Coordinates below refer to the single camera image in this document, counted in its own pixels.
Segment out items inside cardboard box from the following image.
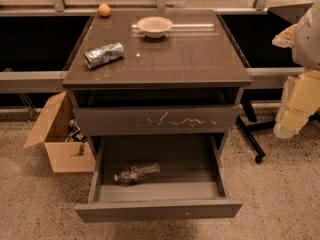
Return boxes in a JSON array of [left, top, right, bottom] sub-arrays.
[[66, 119, 86, 142]]

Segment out clear plastic water bottle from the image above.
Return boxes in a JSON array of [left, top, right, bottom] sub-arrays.
[[113, 162, 161, 185]]

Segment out orange fruit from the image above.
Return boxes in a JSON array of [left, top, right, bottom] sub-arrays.
[[98, 4, 111, 17]]

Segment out open cardboard box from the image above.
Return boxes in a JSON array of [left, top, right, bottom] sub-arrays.
[[24, 92, 96, 173]]

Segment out crumpled silver chip bag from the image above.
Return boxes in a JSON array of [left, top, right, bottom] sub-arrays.
[[84, 42, 124, 68]]

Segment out closed grey top drawer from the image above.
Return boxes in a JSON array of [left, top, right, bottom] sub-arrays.
[[73, 105, 240, 136]]

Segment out white paper bowl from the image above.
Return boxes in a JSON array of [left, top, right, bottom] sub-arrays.
[[137, 17, 173, 38]]

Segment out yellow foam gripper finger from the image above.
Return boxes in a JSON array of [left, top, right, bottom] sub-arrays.
[[273, 70, 320, 139], [272, 24, 297, 48]]

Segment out open grey middle drawer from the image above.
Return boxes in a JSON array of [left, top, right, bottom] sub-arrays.
[[76, 134, 242, 223]]

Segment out black rolling stand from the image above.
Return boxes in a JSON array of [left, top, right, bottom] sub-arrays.
[[236, 100, 320, 164]]

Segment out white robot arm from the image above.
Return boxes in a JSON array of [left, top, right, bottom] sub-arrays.
[[272, 1, 320, 139]]

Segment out dark grey drawer cabinet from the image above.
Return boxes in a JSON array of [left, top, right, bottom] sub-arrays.
[[63, 9, 251, 150]]

